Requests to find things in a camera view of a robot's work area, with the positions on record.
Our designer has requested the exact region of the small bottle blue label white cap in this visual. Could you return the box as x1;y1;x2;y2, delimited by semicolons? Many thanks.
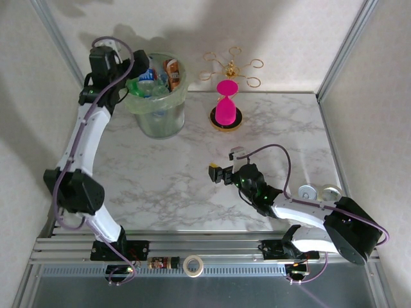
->
137;67;158;83

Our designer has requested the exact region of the crushed green bottle yellow cap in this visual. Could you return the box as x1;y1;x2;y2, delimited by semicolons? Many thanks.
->
126;78;150;99

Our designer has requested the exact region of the green lined translucent bin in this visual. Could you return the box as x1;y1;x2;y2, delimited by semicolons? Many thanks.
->
123;52;189;139

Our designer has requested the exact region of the black gold round base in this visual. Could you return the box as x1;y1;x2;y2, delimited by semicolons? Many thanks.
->
209;105;244;132

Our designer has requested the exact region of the pink wine glass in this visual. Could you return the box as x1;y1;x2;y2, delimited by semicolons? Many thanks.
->
214;80;240;126

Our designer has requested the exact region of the silver tape roll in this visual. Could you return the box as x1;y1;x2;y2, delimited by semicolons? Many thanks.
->
297;184;317;201

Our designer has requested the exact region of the masking tape roll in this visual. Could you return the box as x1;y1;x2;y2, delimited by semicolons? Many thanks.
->
182;255;206;278

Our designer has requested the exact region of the small brown jar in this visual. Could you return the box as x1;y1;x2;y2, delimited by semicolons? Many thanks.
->
146;256;180;270

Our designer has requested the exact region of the grey metal panel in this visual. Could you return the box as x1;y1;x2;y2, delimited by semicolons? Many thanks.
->
12;264;396;308

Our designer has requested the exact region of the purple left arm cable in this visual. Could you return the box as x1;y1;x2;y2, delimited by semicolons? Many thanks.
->
53;36;137;286

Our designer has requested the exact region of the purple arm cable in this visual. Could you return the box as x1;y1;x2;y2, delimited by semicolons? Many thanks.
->
53;36;137;286
239;143;392;286

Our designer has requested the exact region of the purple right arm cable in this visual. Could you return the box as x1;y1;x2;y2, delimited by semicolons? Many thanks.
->
239;143;392;286

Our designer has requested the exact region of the aluminium frame post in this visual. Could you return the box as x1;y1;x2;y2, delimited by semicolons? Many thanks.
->
30;0;96;102
316;0;378;102

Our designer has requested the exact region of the aluminium extrusion rail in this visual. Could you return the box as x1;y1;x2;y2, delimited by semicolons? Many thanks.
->
30;234;381;267

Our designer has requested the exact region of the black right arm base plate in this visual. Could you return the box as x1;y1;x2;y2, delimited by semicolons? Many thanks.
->
258;239;320;261

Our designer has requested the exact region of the aluminium side rail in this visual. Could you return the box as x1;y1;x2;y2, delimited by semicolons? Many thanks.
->
316;94;359;235

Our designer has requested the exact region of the gold wire glass rack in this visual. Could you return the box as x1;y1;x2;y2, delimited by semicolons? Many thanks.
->
197;46;265;89

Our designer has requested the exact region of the grey slotted cable duct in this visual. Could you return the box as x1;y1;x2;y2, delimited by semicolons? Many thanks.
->
38;263;378;277

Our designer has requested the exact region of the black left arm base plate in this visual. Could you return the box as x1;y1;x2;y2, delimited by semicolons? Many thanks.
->
89;240;150;261

